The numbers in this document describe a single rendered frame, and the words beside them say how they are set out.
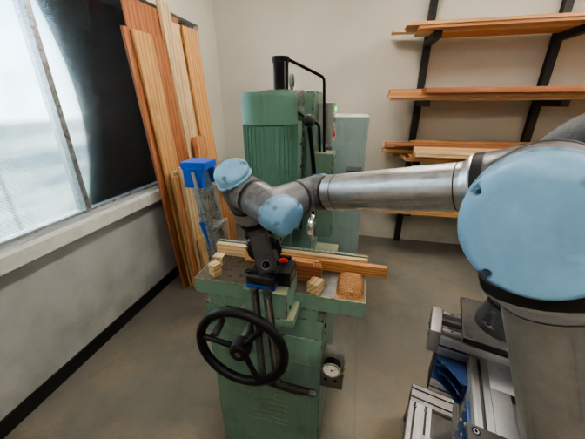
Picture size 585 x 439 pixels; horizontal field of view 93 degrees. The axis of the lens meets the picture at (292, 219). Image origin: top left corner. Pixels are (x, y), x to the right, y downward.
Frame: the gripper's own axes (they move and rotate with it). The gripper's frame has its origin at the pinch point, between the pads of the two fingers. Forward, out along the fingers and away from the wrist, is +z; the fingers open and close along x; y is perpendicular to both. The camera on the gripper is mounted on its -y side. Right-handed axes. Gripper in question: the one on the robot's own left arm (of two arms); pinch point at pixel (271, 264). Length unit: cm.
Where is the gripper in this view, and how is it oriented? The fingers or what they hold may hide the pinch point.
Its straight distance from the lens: 82.1
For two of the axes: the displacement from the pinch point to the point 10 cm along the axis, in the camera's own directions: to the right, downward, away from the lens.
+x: -9.7, 2.3, 0.4
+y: -1.5, -7.6, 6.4
